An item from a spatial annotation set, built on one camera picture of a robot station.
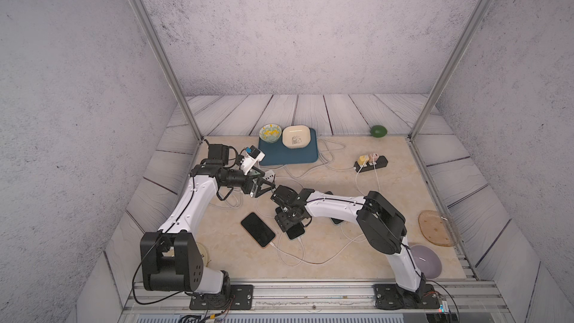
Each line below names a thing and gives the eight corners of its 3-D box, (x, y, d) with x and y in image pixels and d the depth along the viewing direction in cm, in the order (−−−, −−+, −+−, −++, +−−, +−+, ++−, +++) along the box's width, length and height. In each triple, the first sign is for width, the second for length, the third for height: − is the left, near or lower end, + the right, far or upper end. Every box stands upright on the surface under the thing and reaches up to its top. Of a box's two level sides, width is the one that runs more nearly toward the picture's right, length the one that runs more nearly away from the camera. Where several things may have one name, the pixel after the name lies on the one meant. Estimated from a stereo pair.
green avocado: (371, 137, 123) (373, 131, 120) (369, 130, 126) (371, 125, 123) (385, 137, 123) (387, 131, 120) (382, 130, 126) (384, 125, 123)
